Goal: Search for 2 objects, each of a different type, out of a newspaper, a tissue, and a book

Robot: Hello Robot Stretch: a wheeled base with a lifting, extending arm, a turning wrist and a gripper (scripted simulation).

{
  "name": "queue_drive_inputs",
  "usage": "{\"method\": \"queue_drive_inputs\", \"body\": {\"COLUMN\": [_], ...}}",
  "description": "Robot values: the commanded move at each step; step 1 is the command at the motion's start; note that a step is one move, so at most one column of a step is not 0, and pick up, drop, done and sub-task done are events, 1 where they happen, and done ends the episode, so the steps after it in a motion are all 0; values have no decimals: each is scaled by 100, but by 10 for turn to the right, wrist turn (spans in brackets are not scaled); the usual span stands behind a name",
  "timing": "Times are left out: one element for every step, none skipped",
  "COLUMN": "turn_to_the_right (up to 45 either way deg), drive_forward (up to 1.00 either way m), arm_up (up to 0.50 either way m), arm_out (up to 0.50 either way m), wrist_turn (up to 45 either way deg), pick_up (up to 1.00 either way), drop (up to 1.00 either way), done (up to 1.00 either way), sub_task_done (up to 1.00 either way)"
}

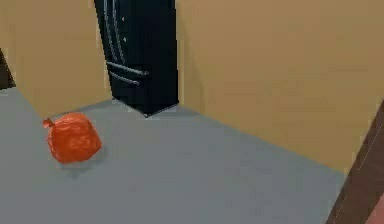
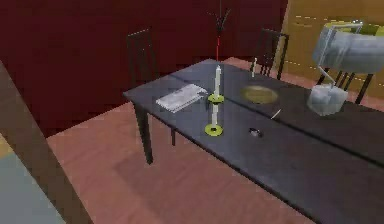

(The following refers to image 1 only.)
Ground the black fridge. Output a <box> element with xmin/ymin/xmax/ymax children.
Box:
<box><xmin>93</xmin><ymin>0</ymin><xmax>180</xmax><ymax>117</ymax></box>

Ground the orange tied rubbish bag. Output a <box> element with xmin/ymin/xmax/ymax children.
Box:
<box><xmin>42</xmin><ymin>112</ymin><xmax>103</xmax><ymax>165</ymax></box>

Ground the grey fridge handle bar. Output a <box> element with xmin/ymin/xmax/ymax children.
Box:
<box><xmin>102</xmin><ymin>0</ymin><xmax>118</xmax><ymax>63</ymax></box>
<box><xmin>111</xmin><ymin>0</ymin><xmax>127</xmax><ymax>65</ymax></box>
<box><xmin>109</xmin><ymin>71</ymin><xmax>140</xmax><ymax>86</ymax></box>
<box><xmin>106</xmin><ymin>61</ymin><xmax>150</xmax><ymax>77</ymax></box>

